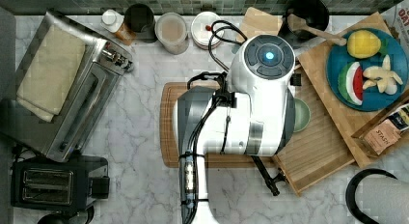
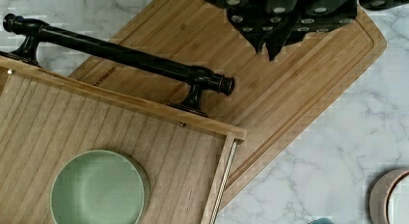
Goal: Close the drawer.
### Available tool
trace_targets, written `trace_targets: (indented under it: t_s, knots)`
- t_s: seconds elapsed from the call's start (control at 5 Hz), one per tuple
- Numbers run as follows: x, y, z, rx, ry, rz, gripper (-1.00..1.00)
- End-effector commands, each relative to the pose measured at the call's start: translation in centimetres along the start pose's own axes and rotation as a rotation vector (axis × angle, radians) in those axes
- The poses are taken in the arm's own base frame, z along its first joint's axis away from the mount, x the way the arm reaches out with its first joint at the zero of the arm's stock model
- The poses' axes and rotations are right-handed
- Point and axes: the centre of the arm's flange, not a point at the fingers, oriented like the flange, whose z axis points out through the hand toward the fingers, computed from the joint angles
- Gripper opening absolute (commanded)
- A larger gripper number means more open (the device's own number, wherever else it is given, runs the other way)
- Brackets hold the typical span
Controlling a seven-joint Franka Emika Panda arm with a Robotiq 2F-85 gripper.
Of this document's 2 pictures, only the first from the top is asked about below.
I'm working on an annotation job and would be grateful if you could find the toy peeled banana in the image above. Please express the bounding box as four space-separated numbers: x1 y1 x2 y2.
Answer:
363 55 403 95

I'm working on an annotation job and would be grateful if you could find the black toaster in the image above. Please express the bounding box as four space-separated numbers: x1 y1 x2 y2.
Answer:
11 155 110 213

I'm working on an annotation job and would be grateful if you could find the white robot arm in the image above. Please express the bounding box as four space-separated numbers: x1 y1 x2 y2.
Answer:
173 34 295 224

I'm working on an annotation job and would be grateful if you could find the beige folded cloth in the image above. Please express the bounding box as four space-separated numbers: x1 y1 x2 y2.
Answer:
16 25 86 122

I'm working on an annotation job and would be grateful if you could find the glass jar beige lid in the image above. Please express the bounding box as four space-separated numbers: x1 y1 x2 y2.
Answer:
154 13 188 55

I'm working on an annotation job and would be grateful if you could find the toy watermelon slice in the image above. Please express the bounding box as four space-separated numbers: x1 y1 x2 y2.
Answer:
338 62 363 106

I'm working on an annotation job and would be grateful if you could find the black curved base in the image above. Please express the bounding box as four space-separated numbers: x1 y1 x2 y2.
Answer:
345 168 396 224

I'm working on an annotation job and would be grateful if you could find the bamboo cutting board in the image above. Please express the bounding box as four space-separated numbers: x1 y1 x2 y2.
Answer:
159 81 278 169

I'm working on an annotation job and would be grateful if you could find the white round container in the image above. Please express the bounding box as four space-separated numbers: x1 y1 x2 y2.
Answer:
191 12 221 50

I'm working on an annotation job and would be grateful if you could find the yellow toy lemon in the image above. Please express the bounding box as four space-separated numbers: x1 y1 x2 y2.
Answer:
347 30 381 59

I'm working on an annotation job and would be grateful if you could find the black bowl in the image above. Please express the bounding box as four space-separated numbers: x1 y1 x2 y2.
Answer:
279 0 329 49

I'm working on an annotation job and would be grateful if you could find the silver toaster oven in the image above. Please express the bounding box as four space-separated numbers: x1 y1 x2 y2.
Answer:
1 12 133 162

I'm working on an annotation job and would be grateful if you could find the stash tea bag box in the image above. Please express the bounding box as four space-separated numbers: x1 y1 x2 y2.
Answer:
363 103 409 154

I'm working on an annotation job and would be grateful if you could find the wooden spoon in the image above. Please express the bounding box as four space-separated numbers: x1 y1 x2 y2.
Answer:
286 14 347 46

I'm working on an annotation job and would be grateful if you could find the wooden drawer cabinet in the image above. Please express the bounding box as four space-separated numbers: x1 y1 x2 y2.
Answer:
298 41 408 168

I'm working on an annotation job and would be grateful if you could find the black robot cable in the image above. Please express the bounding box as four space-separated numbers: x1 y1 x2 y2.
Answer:
207 19 249 72

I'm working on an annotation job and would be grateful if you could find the black cup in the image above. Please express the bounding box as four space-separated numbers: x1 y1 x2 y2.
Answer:
124 4 157 43

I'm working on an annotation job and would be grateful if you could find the blue plate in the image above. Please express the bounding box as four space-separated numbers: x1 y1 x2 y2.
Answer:
326 28 408 112

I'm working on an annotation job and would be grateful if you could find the small wooden board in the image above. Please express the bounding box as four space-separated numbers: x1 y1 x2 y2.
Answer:
239 7 283 39

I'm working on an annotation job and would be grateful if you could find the green bowl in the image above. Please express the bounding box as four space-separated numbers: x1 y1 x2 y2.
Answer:
294 98 311 132

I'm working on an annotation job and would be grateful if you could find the spice bottle white cap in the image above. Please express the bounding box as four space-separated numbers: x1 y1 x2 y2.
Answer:
100 9 136 45

